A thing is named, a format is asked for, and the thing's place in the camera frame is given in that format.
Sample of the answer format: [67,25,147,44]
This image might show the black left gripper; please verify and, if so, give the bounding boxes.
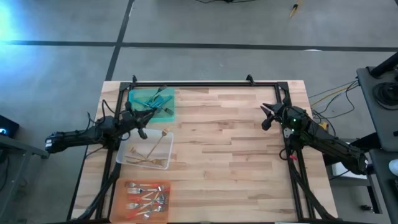
[119,108,157,140]

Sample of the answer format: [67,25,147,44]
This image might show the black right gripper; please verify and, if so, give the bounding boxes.
[260,103,312,133]

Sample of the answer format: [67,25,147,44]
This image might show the teal translucent plastic bin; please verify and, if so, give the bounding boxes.
[127,88,177,123]

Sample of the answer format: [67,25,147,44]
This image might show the clear translucent plastic bin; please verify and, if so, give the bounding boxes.
[115,127,175,170]

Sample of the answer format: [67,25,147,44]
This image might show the orange translucent plastic bin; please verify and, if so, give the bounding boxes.
[108,178,172,224]

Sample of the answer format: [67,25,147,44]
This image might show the white paper box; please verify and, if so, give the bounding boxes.
[330,161,368,180]

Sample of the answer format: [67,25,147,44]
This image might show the black equipment cart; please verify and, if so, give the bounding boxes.
[356,51,398,215]

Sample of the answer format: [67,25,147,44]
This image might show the grey metal stand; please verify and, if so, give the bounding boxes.
[0,133,52,200]

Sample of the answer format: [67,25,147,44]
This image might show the white round object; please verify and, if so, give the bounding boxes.
[387,158,398,177]

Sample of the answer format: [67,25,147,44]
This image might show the black device blue light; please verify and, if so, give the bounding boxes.
[0,114,20,139]

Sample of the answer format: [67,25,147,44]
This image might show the black aluminium rig frame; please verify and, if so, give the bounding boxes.
[67,74,340,223]

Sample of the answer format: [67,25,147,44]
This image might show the yellow cable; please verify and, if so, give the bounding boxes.
[307,79,360,108]

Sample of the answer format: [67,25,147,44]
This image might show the black cable coil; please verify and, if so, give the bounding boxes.
[372,81,398,110]

